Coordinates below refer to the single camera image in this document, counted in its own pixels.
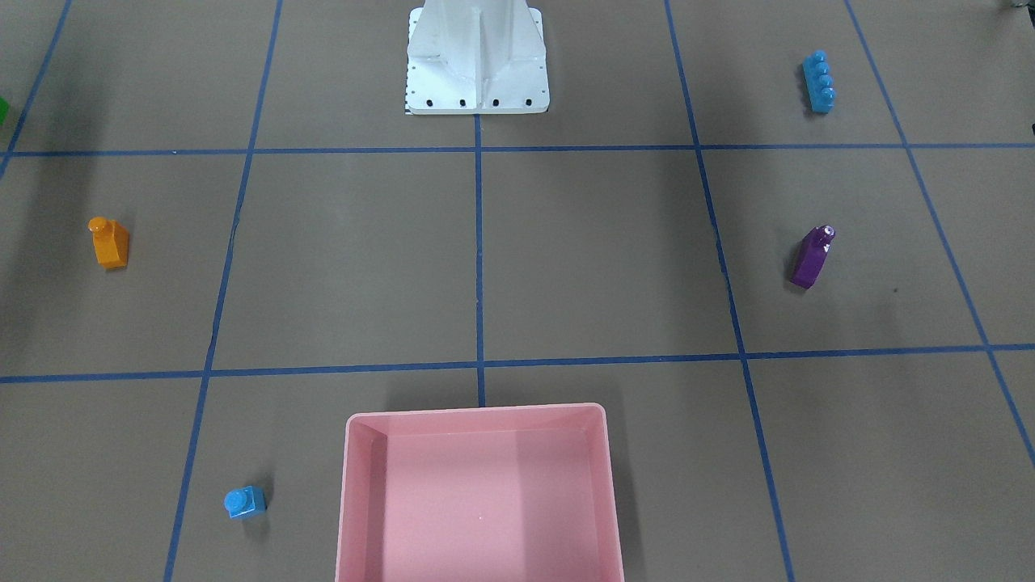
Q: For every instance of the long blue four-stud block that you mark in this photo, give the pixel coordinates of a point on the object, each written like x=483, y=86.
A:
x=819, y=82

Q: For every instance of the pink plastic box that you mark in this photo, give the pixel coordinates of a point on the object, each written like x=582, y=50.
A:
x=520, y=493

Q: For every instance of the orange block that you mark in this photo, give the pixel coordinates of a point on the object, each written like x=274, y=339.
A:
x=110, y=242

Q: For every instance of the small blue block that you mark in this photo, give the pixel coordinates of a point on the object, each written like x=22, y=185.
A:
x=244, y=502

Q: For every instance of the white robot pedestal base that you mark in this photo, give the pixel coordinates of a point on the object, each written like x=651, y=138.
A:
x=476, y=58

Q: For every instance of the purple block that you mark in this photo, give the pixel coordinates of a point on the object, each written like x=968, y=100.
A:
x=811, y=256

